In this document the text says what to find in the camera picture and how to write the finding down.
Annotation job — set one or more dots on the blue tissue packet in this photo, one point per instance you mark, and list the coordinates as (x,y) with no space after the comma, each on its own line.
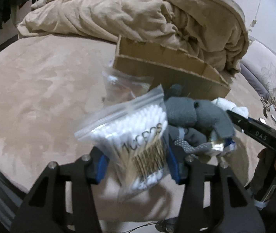
(222,147)

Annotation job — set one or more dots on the beige bed sheet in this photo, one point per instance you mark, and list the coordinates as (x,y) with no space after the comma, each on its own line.
(48,82)

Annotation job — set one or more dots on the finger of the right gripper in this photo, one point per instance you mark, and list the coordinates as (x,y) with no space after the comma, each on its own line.
(246,125)

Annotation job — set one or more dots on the floral white pillow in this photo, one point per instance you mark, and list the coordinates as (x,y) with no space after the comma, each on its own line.
(259,64)

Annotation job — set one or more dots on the beige rumpled blanket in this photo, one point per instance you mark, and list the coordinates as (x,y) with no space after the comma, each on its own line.
(211,30)

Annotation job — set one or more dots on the grey knit glove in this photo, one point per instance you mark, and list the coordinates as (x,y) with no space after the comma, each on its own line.
(200,114)

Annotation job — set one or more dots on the white socks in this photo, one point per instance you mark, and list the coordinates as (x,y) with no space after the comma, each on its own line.
(228,105)

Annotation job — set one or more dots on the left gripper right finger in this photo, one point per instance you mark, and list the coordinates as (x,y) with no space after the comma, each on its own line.
(213,200)

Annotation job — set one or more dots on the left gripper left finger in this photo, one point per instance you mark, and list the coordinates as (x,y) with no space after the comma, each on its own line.
(44,207)

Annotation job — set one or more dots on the cotton swab zip bag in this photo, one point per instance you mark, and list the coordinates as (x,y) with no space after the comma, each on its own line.
(134,136)

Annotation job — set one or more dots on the brown cardboard box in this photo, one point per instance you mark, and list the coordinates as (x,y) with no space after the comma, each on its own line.
(169,66)

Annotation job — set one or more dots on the grey dotted socks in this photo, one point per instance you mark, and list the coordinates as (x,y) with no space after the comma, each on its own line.
(191,140)

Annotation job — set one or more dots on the zip bag with snacks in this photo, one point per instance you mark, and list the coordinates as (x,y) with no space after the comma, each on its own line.
(121,87)

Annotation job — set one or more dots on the person's right hand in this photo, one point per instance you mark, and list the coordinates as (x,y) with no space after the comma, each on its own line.
(267,159)

